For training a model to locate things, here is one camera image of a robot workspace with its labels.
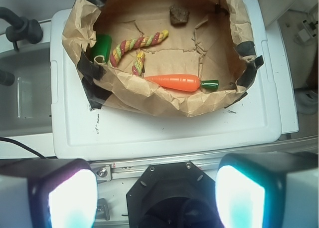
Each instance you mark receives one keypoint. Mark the white adapter with cables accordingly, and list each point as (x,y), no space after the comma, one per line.
(309,27)

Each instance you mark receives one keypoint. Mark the grey-brown rock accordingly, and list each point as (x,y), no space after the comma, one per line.
(178,15)

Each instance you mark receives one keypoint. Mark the aluminium extrusion rail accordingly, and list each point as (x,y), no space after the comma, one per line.
(107,170)

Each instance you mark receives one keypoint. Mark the brown paper bag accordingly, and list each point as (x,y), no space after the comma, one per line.
(216,44)

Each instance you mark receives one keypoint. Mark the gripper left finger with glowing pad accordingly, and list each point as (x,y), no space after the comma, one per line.
(47,193)

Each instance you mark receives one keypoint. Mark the black faucet fixture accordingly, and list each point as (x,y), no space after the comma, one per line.
(21,28)

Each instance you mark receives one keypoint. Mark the multicolour twisted rope toy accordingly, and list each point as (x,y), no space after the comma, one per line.
(136,44)

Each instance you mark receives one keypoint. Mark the white plastic bin lid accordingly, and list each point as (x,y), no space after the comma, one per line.
(110,133)

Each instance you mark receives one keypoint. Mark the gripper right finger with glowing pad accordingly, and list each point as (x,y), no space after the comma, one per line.
(268,190)

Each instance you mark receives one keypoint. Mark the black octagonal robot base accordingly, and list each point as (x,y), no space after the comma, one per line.
(175,195)

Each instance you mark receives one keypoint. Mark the clear plastic container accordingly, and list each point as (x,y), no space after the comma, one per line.
(33,98)

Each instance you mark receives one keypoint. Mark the orange plastic toy carrot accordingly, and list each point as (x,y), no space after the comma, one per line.
(183,82)

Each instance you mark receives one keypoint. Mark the green plastic cylinder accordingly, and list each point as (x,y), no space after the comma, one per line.
(102,48)

